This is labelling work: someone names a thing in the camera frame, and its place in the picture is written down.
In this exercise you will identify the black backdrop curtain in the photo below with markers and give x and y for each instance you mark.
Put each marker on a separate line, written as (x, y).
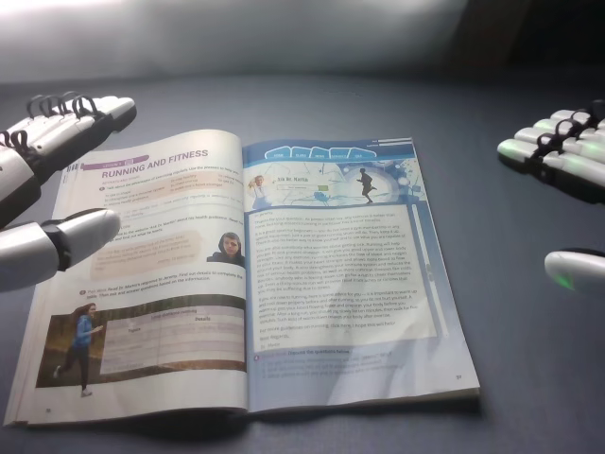
(543, 33)

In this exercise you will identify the white backdrop cloth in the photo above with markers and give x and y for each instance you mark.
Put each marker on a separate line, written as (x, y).
(212, 33)

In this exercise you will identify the grey table cloth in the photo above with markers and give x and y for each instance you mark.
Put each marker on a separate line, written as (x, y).
(520, 359)

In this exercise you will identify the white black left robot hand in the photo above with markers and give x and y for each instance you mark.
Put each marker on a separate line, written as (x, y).
(71, 120)

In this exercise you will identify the English textbook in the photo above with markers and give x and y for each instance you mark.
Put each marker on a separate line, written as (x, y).
(302, 265)

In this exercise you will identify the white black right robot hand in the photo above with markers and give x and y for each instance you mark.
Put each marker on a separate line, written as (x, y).
(576, 161)

